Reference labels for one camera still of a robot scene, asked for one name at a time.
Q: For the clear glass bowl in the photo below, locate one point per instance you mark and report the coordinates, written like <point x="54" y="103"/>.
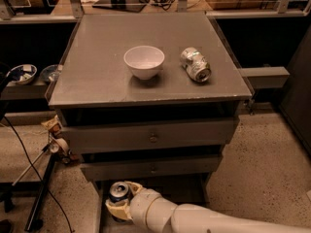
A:
<point x="51" y="73"/>

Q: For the white bowl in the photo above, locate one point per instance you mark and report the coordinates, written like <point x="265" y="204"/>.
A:
<point x="144" y="62"/>

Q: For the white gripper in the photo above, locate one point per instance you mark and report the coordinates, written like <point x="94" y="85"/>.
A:
<point x="141" y="205"/>

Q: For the grey drawer cabinet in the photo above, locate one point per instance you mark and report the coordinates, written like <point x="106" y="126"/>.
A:
<point x="97" y="88"/>

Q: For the crushed silver green can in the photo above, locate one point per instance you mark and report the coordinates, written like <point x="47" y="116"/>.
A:
<point x="195" y="64"/>

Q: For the roll of tape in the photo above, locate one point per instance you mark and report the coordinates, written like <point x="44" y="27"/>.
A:
<point x="59" y="145"/>

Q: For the crumpled snack wrapper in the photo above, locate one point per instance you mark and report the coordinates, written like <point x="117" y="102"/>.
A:
<point x="53" y="125"/>

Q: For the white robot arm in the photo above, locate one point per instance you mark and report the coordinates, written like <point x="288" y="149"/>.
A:
<point x="189" y="218"/>

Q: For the white rod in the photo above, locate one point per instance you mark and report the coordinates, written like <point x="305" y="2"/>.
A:
<point x="31" y="164"/>

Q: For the blue pepsi can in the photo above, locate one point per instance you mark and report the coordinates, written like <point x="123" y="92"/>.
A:
<point x="118" y="192"/>

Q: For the black metal floor bar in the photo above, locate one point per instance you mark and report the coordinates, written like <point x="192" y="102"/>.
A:
<point x="34" y="223"/>

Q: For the black monitor stand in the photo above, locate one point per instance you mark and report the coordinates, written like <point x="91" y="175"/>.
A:
<point x="133" y="6"/>

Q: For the bowl with small items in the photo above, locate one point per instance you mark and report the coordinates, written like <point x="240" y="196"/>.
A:
<point x="23" y="74"/>

